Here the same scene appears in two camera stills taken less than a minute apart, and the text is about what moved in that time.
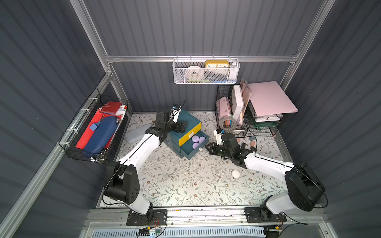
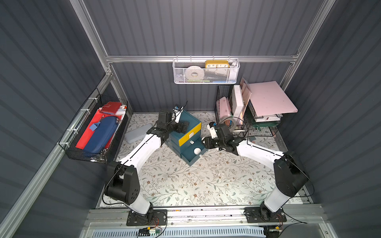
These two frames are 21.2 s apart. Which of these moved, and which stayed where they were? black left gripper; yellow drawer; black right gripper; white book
Moved: black right gripper
Stayed: white book; black left gripper; yellow drawer
